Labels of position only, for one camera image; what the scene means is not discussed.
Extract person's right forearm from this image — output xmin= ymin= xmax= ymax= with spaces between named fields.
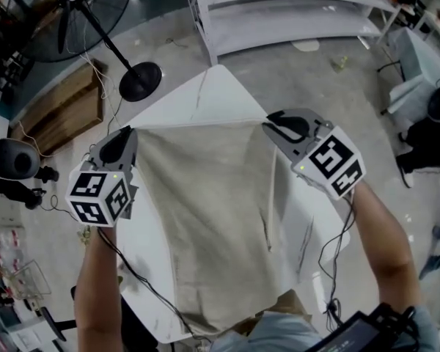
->
xmin=346 ymin=181 xmax=425 ymax=320

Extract table with light blue cloth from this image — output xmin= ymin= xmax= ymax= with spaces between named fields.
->
xmin=386 ymin=27 xmax=440 ymax=115

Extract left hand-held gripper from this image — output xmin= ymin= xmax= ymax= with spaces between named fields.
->
xmin=65 ymin=125 xmax=140 ymax=229

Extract beige cloth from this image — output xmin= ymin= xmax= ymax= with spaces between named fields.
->
xmin=133 ymin=117 xmax=315 ymax=339

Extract white floor disc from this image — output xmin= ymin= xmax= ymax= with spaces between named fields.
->
xmin=291 ymin=38 xmax=320 ymax=52

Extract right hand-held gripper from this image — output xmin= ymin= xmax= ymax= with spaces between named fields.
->
xmin=261 ymin=108 xmax=366 ymax=202

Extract person's left forearm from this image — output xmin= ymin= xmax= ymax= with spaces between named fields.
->
xmin=73 ymin=225 xmax=124 ymax=352

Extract small green floor item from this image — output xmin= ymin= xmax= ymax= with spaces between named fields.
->
xmin=331 ymin=55 xmax=349 ymax=73

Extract wooden floor platform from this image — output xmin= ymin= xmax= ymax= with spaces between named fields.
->
xmin=12 ymin=59 xmax=109 ymax=157

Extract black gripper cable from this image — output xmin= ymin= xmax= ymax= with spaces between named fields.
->
xmin=97 ymin=227 xmax=210 ymax=344
xmin=317 ymin=192 xmax=356 ymax=329

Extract black tablet device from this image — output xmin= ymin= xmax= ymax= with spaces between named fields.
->
xmin=304 ymin=302 xmax=421 ymax=352

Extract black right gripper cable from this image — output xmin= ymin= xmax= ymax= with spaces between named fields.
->
xmin=317 ymin=192 xmax=356 ymax=329

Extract white metal shelf rack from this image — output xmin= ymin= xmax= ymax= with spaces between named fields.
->
xmin=181 ymin=0 xmax=403 ymax=65

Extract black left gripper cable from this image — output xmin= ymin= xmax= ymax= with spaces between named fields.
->
xmin=97 ymin=227 xmax=210 ymax=344

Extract clear acrylic box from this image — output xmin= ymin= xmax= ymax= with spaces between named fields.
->
xmin=5 ymin=258 xmax=52 ymax=300

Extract black pedestal fan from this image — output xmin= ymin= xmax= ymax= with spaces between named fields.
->
xmin=18 ymin=0 xmax=166 ymax=102

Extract person's khaki trousers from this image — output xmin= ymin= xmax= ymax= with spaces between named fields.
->
xmin=265 ymin=290 xmax=313 ymax=324

